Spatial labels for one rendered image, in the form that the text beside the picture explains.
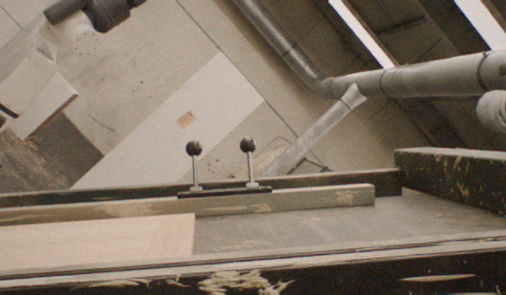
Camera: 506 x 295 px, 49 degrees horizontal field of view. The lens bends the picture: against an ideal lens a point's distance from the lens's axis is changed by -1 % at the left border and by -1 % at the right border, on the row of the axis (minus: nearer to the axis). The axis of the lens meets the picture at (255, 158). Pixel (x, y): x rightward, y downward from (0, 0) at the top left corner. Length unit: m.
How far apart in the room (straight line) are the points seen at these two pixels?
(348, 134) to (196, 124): 5.22
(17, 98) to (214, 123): 3.77
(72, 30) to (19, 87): 0.16
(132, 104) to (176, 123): 4.46
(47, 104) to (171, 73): 3.51
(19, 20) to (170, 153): 1.93
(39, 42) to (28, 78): 0.08
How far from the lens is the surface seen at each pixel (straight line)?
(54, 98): 6.20
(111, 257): 0.77
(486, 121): 0.89
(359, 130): 9.82
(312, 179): 1.42
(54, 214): 1.20
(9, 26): 3.57
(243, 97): 4.93
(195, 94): 4.90
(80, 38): 1.18
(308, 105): 9.56
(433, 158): 1.30
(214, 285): 0.42
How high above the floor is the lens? 1.45
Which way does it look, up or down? 2 degrees up
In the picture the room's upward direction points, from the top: 47 degrees clockwise
